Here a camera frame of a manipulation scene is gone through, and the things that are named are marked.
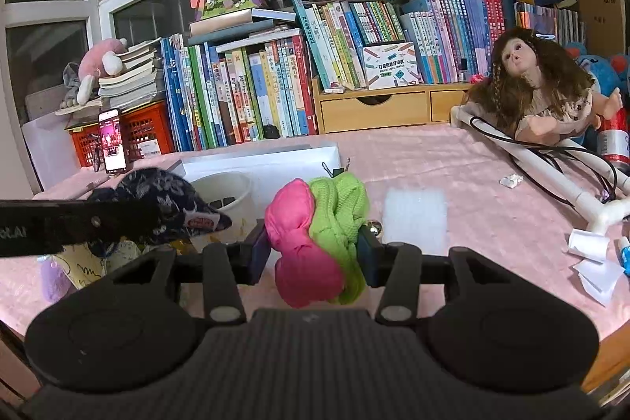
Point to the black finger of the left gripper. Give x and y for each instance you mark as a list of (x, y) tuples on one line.
[(41, 227)]

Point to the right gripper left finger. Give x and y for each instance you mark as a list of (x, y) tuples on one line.
[(225, 267)]

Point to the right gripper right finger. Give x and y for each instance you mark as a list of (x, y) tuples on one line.
[(395, 267)]

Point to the white foam sheet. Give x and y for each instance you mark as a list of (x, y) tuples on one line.
[(417, 217)]

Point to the purple plush toy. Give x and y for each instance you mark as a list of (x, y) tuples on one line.
[(55, 283)]

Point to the dark floral scrunchie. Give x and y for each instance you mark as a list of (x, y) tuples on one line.
[(156, 207)]

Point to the pink and green scrunchie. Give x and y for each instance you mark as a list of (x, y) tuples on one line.
[(314, 226)]

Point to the white paper cup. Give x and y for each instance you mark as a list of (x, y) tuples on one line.
[(231, 194)]

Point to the pink tablecloth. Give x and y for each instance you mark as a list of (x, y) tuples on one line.
[(456, 173)]

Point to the white shallow box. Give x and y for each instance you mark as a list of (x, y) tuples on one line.
[(268, 169)]

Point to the black binder clip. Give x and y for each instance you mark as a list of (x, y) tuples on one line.
[(336, 171)]

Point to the crumpled white wrapper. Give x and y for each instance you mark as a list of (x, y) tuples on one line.
[(511, 181)]

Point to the red crate left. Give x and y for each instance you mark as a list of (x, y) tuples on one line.
[(147, 130)]

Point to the wooden drawer organizer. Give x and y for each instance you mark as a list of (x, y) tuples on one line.
[(385, 108)]

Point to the stack of books left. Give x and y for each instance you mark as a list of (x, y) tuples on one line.
[(132, 78)]

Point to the pink plush toy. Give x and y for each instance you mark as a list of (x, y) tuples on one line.
[(98, 65)]

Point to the row of books center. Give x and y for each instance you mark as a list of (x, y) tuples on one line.
[(248, 81)]

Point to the row of books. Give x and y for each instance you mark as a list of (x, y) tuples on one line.
[(248, 81), (453, 39)]

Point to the white paper pieces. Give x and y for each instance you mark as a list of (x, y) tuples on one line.
[(597, 273)]

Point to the white patterned box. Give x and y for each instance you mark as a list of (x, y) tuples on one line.
[(391, 65)]

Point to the brown haired doll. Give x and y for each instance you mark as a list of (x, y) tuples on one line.
[(536, 93)]

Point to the row of books right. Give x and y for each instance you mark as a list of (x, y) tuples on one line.
[(453, 39)]

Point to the red white can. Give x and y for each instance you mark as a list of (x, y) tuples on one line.
[(613, 140)]

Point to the blue plush toy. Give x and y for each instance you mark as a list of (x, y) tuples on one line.
[(610, 72)]

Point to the cardboard box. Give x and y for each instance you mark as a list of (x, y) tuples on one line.
[(606, 26)]

